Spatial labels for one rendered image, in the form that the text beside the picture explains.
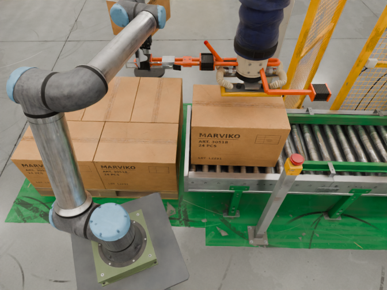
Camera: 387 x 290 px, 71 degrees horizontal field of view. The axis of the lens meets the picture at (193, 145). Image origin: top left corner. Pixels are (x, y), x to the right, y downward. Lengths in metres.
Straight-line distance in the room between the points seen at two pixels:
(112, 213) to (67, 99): 0.53
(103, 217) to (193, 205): 1.32
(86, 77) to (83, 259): 0.96
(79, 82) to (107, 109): 1.59
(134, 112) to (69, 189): 1.33
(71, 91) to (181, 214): 1.71
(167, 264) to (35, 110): 0.92
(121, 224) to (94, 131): 1.24
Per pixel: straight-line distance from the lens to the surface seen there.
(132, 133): 2.18
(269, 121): 1.73
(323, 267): 2.43
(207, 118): 1.68
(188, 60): 1.57
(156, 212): 1.55
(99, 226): 1.18
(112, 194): 2.47
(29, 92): 0.91
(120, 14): 1.30
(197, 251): 2.25
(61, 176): 1.09
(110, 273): 1.39
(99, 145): 2.17
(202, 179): 1.86
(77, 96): 0.85
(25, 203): 2.79
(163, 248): 1.47
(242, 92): 1.57
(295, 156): 1.47
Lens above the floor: 2.14
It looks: 51 degrees down
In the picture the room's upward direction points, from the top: 1 degrees clockwise
